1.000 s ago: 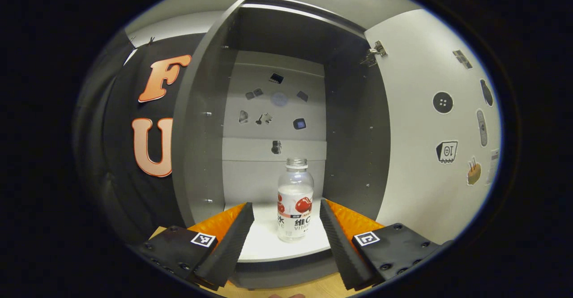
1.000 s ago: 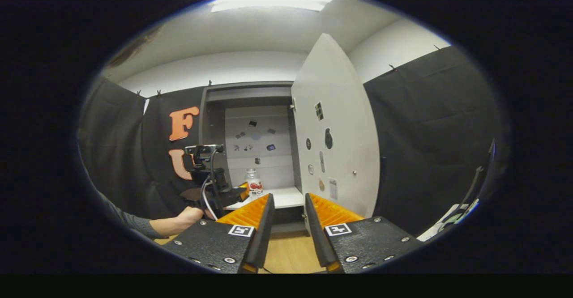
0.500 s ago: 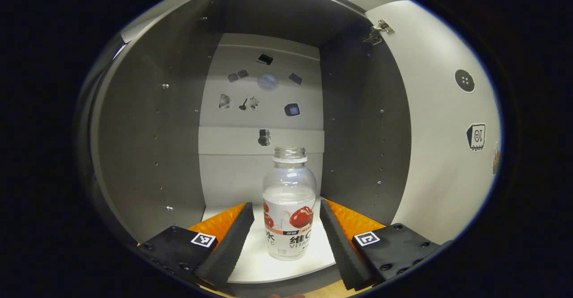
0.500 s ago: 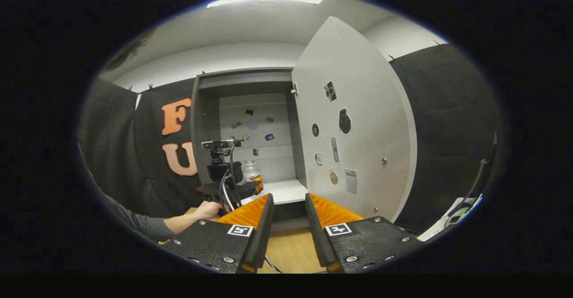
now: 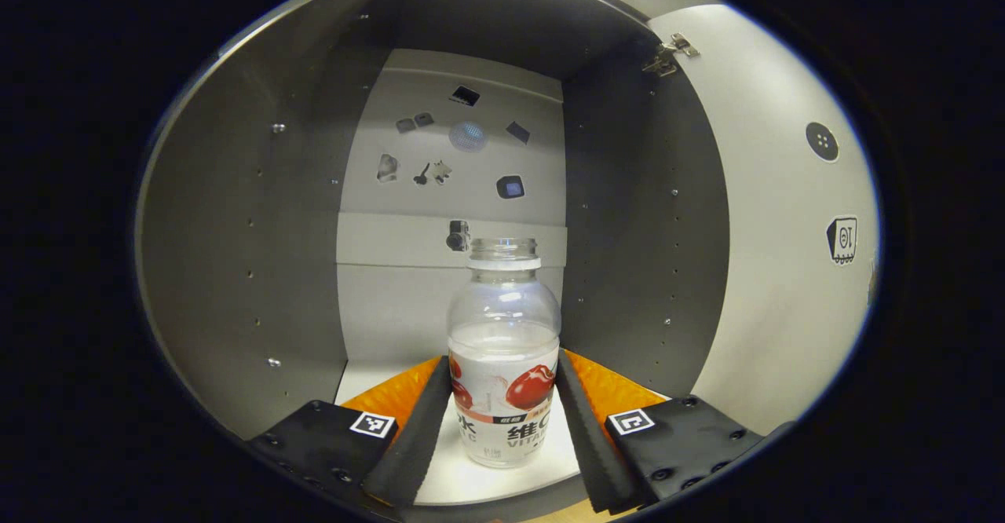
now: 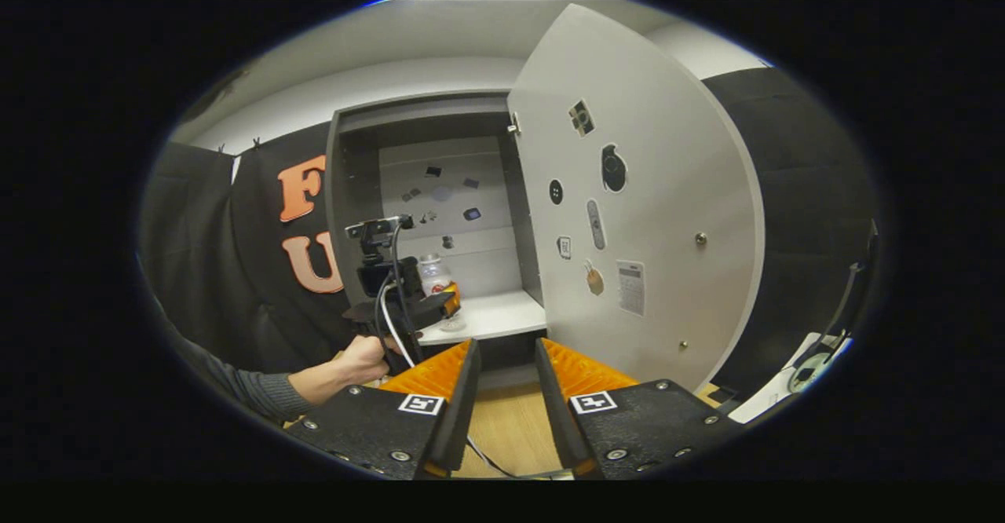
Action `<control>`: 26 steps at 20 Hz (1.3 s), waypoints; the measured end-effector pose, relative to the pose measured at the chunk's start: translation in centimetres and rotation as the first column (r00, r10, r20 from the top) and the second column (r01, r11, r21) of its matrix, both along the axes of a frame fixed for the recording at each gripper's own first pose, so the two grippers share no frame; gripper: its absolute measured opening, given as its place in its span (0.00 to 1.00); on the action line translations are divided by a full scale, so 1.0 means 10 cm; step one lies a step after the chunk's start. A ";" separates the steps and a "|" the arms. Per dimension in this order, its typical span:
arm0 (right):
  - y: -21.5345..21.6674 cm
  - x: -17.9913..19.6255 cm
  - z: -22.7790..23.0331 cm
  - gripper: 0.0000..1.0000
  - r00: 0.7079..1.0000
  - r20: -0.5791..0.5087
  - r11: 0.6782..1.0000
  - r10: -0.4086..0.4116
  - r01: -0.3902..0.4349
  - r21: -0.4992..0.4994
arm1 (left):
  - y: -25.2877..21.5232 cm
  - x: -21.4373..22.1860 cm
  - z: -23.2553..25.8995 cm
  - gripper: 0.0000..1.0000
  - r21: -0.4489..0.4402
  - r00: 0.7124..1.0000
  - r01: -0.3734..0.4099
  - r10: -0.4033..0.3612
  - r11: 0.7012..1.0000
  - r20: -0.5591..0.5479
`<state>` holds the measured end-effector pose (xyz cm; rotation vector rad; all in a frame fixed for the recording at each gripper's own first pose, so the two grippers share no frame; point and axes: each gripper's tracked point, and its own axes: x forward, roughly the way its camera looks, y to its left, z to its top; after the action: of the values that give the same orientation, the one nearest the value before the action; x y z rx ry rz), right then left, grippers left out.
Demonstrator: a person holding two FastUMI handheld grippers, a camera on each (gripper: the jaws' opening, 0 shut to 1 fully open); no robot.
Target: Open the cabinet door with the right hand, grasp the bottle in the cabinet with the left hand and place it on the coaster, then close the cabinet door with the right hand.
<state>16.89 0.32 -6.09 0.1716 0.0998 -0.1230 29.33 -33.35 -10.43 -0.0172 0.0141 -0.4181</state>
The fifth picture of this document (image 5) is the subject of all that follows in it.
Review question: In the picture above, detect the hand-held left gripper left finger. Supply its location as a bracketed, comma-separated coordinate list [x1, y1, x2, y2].
[247, 356, 452, 508]

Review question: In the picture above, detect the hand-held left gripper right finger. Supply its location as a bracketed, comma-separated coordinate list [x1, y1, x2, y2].
[556, 348, 764, 514]

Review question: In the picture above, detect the clear plastic bottle red label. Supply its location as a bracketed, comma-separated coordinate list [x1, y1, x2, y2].
[446, 238, 563, 470]

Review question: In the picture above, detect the white cabinet door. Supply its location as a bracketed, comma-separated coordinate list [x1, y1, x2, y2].
[648, 3, 882, 437]

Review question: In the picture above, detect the grey cabinet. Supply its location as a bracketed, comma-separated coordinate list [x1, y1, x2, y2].
[135, 0, 786, 520]

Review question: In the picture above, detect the metal cabinet hinge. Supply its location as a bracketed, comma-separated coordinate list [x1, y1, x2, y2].
[641, 32, 701, 78]

